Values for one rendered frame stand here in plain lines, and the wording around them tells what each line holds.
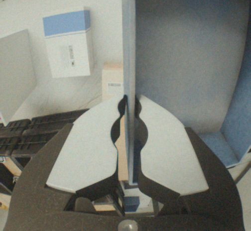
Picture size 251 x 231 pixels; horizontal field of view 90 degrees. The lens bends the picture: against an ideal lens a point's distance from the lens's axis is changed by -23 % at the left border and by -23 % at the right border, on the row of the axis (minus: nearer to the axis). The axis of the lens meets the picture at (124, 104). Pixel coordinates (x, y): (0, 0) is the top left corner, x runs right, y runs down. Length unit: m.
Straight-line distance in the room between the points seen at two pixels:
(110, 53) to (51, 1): 0.27
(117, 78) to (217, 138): 0.34
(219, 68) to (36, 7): 0.54
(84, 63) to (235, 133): 0.40
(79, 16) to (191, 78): 0.34
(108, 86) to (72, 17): 0.24
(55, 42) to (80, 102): 0.27
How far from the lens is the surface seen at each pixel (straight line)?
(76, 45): 0.46
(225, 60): 0.20
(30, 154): 0.56
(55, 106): 0.68
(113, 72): 0.48
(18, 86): 0.54
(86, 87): 0.60
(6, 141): 0.74
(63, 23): 0.46
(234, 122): 0.23
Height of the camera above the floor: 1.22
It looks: 57 degrees down
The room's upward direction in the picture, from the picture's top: 175 degrees clockwise
